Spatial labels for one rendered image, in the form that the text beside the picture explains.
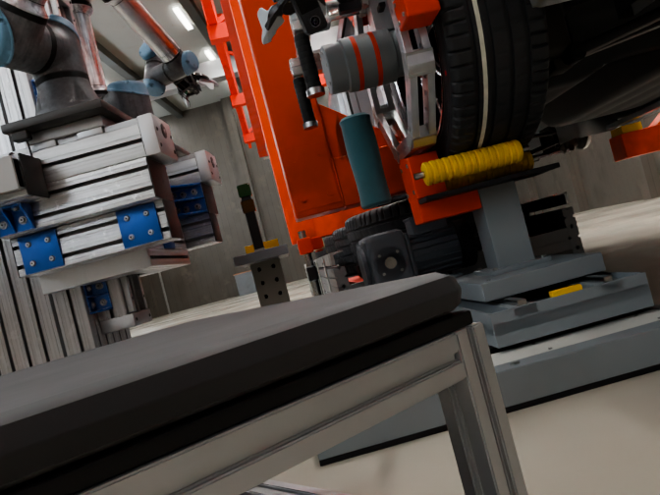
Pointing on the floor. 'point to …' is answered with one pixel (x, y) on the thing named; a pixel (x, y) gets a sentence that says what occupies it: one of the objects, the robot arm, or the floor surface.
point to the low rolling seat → (257, 397)
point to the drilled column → (270, 282)
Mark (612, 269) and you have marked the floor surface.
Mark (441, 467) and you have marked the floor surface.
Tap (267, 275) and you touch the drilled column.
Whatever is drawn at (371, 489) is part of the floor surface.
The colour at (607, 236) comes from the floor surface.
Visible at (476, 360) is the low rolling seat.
